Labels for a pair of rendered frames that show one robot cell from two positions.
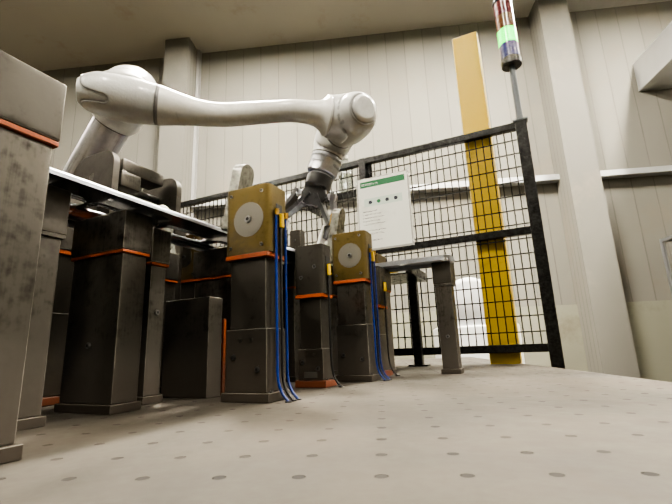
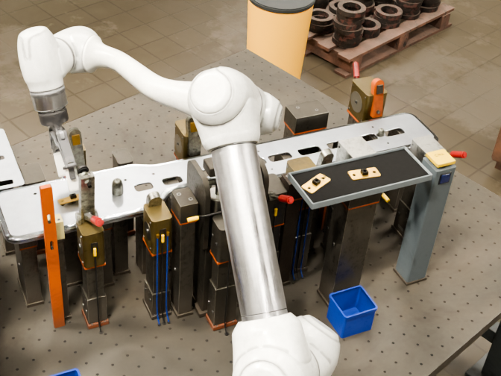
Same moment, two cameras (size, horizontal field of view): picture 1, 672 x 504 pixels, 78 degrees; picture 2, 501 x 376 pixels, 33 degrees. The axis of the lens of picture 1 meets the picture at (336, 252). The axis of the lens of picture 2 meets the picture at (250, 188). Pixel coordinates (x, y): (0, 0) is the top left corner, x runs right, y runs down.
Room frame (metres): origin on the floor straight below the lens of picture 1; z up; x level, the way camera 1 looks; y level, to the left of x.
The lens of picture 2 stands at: (2.24, 1.57, 2.52)
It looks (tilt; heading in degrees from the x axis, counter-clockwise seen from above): 39 degrees down; 217
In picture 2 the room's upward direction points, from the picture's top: 5 degrees clockwise
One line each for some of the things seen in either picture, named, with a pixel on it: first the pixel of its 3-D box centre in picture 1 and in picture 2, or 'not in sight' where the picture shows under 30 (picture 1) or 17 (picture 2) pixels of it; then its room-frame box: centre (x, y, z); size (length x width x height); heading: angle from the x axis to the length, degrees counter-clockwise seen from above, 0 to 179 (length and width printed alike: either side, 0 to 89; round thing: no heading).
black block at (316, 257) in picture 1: (320, 314); (122, 191); (0.87, 0.04, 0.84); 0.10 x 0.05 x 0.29; 65
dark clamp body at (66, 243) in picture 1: (52, 296); (267, 239); (0.76, 0.53, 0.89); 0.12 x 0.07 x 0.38; 65
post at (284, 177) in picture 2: not in sight; (285, 231); (0.70, 0.55, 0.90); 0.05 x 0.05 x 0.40; 65
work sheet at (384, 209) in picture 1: (384, 211); not in sight; (1.58, -0.20, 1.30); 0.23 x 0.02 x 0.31; 65
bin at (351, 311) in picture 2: not in sight; (350, 312); (0.69, 0.81, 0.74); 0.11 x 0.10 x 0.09; 155
